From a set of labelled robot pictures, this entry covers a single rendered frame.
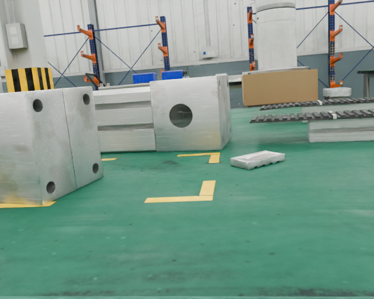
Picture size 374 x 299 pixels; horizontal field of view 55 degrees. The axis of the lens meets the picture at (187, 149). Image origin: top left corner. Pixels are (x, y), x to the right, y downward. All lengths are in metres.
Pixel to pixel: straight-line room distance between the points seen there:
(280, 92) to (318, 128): 0.63
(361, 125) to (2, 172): 0.40
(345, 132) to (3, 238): 0.39
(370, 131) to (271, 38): 0.71
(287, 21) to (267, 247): 1.01
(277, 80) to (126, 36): 7.62
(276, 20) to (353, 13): 7.56
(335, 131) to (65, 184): 0.33
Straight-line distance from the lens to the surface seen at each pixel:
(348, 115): 0.50
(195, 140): 0.48
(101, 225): 0.26
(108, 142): 0.52
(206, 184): 0.33
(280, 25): 1.17
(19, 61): 4.05
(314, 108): 0.68
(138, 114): 0.49
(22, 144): 0.33
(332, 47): 8.10
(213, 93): 0.46
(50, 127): 0.33
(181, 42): 8.35
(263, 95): 1.11
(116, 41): 8.69
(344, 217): 0.25
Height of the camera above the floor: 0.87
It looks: 11 degrees down
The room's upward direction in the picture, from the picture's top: 5 degrees counter-clockwise
